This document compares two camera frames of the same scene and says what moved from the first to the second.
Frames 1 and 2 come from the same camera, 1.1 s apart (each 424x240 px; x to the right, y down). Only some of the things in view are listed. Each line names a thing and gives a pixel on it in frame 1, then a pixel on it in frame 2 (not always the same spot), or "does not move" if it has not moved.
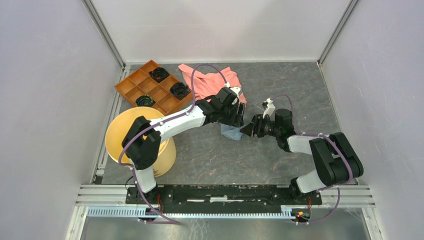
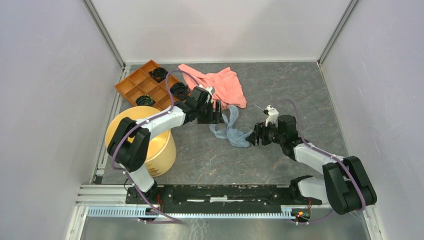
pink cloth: (206, 84) does not move
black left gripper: (236, 120) to (214, 117)
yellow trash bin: (117, 128) does not move
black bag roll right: (179, 90) does not move
